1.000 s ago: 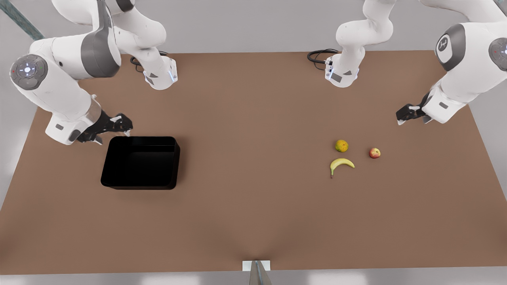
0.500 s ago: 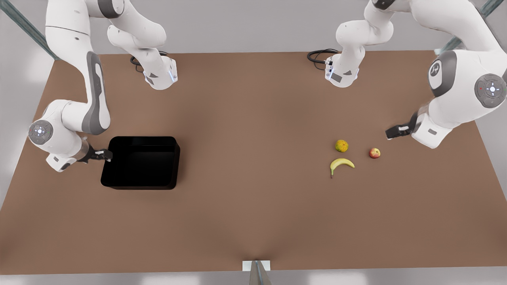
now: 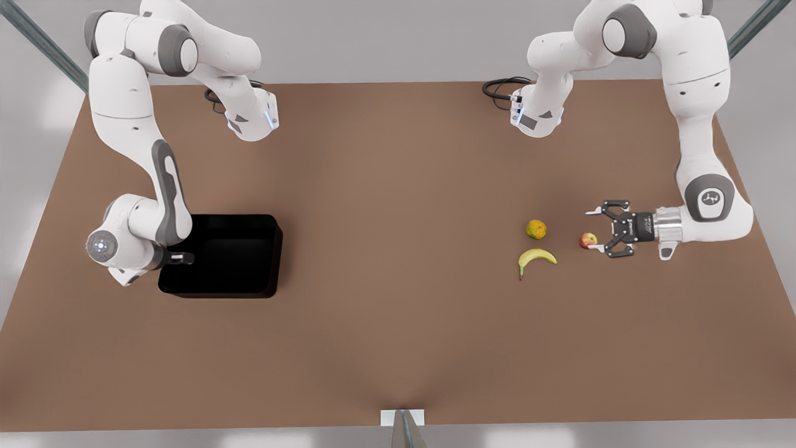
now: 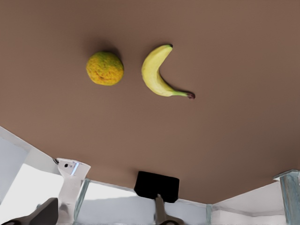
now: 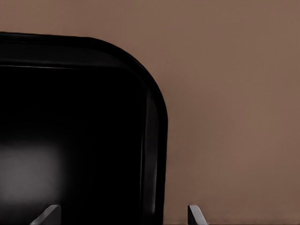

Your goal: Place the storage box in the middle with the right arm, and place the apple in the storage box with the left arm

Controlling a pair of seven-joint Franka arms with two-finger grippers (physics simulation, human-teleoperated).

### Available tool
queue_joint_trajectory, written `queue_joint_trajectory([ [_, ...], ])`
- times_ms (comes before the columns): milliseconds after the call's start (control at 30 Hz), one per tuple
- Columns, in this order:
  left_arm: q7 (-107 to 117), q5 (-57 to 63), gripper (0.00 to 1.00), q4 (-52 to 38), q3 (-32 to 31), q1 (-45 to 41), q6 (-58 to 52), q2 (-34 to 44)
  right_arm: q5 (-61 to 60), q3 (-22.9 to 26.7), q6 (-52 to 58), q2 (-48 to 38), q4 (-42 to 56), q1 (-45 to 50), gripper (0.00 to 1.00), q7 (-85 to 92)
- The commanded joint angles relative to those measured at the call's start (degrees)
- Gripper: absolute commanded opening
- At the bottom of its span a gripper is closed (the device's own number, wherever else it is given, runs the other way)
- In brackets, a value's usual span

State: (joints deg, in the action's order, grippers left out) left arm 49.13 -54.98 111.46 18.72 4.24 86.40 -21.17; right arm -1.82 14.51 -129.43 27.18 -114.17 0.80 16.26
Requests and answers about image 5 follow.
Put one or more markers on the black storage box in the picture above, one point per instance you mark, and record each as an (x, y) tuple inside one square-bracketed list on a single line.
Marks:
[(82, 122)]

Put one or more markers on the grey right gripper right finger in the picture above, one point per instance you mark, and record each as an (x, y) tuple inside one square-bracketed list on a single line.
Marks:
[(195, 215)]

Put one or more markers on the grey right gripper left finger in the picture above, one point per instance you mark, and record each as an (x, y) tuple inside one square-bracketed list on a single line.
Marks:
[(48, 216)]

